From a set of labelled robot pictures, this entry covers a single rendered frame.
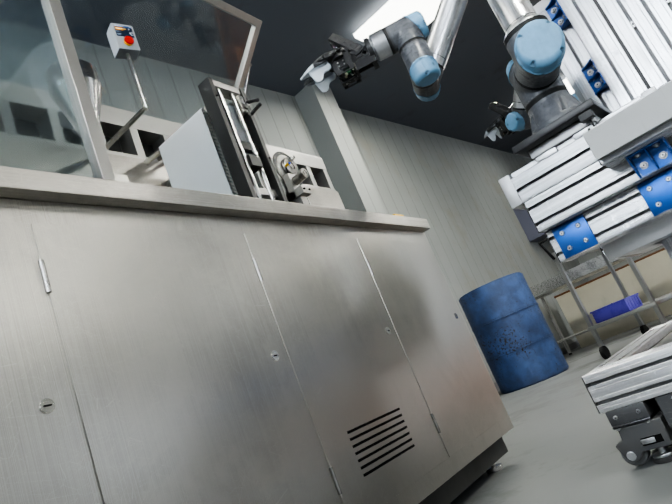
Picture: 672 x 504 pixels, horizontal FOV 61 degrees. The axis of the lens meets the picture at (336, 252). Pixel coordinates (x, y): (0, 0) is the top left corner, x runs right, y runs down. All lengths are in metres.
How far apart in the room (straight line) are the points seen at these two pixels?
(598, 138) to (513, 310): 3.70
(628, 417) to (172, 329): 1.01
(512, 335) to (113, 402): 4.31
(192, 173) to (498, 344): 3.60
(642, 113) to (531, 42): 0.31
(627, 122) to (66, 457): 1.25
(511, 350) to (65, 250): 4.34
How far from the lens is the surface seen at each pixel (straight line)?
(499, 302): 5.05
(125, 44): 2.00
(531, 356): 5.05
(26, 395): 0.92
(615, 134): 1.44
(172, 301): 1.12
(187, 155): 2.02
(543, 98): 1.64
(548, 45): 1.54
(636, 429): 1.50
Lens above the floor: 0.36
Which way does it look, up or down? 15 degrees up
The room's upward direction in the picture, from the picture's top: 22 degrees counter-clockwise
